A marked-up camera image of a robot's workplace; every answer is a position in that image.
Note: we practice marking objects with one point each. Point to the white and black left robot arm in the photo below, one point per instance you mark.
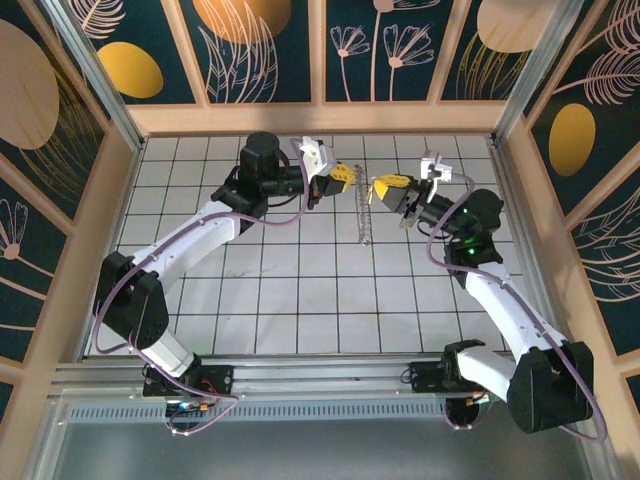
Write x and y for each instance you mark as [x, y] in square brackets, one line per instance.
[200, 240]

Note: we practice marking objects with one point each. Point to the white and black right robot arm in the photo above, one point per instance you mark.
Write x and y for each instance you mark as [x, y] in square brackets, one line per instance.
[505, 310]

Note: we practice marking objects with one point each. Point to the slotted metal vent strip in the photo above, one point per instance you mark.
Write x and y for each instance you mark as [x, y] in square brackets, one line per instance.
[320, 412]

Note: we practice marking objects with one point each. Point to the grey metal sheet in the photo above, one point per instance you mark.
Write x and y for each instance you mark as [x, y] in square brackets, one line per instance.
[320, 450]

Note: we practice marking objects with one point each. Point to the aluminium side rail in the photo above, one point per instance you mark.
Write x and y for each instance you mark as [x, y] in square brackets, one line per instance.
[501, 165]
[131, 185]

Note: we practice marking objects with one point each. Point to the aluminium corner post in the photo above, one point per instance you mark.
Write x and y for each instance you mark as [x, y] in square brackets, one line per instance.
[100, 85]
[530, 75]

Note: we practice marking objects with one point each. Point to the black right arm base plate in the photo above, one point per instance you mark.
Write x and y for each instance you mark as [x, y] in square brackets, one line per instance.
[420, 377]

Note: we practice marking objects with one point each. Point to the aluminium cross rail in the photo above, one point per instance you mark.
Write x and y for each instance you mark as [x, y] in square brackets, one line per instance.
[320, 375]

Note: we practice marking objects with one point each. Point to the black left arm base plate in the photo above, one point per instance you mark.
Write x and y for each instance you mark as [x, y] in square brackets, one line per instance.
[220, 377]

